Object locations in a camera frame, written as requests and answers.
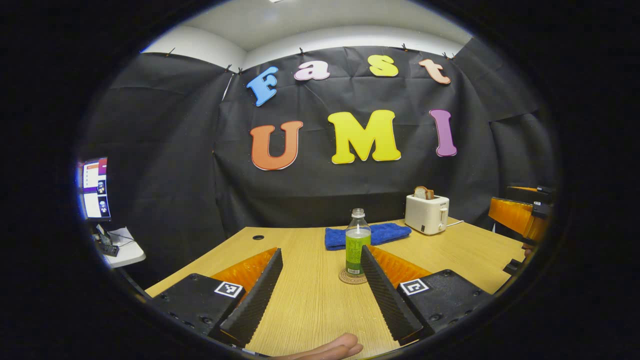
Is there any clear green-label water bottle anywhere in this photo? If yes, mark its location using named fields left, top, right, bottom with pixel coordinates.
left=345, top=208, right=372, bottom=277

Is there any black device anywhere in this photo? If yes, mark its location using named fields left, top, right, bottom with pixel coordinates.
left=97, top=225, right=121, bottom=258

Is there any round brown coaster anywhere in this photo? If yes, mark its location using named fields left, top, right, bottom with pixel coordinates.
left=338, top=268, right=369, bottom=285

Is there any small white side table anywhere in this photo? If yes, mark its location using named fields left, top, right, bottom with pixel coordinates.
left=92, top=227, right=147, bottom=269

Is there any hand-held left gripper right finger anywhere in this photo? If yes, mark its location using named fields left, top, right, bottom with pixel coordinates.
left=360, top=245, right=493, bottom=346

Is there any white toaster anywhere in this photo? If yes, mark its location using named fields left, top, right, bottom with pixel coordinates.
left=404, top=194, right=450, bottom=236

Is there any computer monitor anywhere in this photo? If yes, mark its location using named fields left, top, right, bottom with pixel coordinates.
left=77, top=157, right=112, bottom=222

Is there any blue towel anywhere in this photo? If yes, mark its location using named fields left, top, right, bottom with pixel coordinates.
left=324, top=223, right=413, bottom=251

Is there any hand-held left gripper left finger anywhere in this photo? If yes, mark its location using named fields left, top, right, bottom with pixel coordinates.
left=147, top=247, right=284, bottom=349

